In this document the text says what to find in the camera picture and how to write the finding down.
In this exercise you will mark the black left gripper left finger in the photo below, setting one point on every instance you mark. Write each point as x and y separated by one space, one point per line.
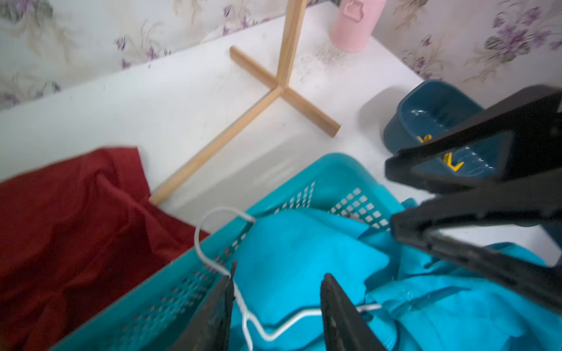
209 328

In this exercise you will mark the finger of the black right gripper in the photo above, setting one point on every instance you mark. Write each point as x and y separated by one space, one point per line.
533 200
517 137

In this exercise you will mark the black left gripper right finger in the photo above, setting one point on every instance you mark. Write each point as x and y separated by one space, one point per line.
343 326

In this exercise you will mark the white hanger of teal shirt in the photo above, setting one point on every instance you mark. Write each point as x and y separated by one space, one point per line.
284 257

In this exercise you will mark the teal t-shirt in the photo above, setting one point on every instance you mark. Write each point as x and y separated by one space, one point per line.
429 304

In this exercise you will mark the yellow clothespin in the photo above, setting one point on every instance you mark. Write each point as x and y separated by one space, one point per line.
448 160
425 138

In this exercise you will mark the teal perforated plastic basket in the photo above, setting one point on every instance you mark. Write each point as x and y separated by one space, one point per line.
154 314

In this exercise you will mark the dark teal plastic tub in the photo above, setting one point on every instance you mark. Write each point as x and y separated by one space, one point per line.
485 166

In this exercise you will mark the dark red t-shirt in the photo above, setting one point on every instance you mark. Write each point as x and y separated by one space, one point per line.
76 236

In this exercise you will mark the wooden clothes rack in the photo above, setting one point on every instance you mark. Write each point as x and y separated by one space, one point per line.
280 88

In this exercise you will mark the pink pen cup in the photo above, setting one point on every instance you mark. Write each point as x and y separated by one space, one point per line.
355 24

